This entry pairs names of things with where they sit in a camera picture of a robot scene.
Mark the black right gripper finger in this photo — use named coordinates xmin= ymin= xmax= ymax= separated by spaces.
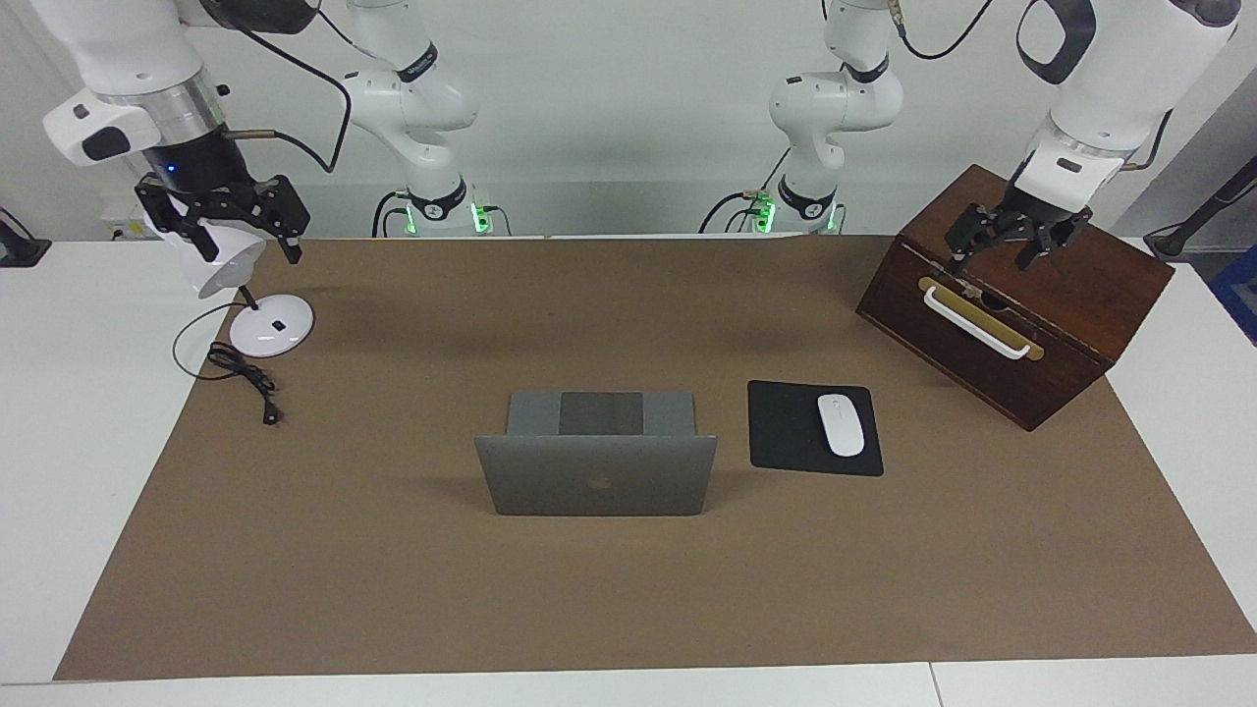
xmin=244 ymin=175 xmax=311 ymax=264
xmin=136 ymin=177 xmax=223 ymax=264

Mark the brass handle plate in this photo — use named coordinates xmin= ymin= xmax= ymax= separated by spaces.
xmin=918 ymin=277 xmax=1045 ymax=362

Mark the black right base cable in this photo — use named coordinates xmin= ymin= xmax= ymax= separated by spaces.
xmin=371 ymin=190 xmax=409 ymax=239

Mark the brown table mat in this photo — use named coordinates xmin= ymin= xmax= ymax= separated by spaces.
xmin=54 ymin=236 xmax=1257 ymax=681

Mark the white desk lamp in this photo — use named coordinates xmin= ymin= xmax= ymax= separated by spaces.
xmin=157 ymin=211 xmax=315 ymax=359

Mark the black lamp power cable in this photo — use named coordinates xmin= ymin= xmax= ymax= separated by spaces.
xmin=173 ymin=299 xmax=282 ymax=428

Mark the silver grey laptop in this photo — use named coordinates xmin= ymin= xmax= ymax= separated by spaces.
xmin=474 ymin=391 xmax=718 ymax=517

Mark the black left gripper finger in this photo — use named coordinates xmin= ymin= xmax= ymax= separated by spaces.
xmin=945 ymin=203 xmax=1006 ymax=278
xmin=1015 ymin=210 xmax=1094 ymax=272

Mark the black mouse pad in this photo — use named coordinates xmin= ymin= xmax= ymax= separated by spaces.
xmin=747 ymin=380 xmax=885 ymax=478

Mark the white computer mouse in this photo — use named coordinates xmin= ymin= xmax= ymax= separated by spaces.
xmin=817 ymin=393 xmax=866 ymax=459

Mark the black base cable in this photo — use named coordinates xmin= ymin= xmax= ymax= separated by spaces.
xmin=699 ymin=187 xmax=777 ymax=235
xmin=371 ymin=190 xmax=409 ymax=239

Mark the black stand foot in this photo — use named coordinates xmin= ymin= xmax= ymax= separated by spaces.
xmin=0 ymin=206 xmax=52 ymax=268

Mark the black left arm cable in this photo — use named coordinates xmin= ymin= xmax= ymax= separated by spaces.
xmin=889 ymin=0 xmax=1175 ymax=173

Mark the black left base cable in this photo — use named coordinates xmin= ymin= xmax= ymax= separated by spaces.
xmin=699 ymin=187 xmax=777 ymax=235

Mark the blue bin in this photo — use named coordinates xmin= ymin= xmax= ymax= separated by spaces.
xmin=1210 ymin=245 xmax=1257 ymax=345

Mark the black tripod stand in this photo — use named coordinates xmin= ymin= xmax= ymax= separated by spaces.
xmin=1144 ymin=155 xmax=1257 ymax=261

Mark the dark wooden box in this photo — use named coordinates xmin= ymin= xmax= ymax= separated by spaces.
xmin=854 ymin=163 xmax=1175 ymax=433

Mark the white box handle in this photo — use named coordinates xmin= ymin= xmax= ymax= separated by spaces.
xmin=923 ymin=285 xmax=1032 ymax=360

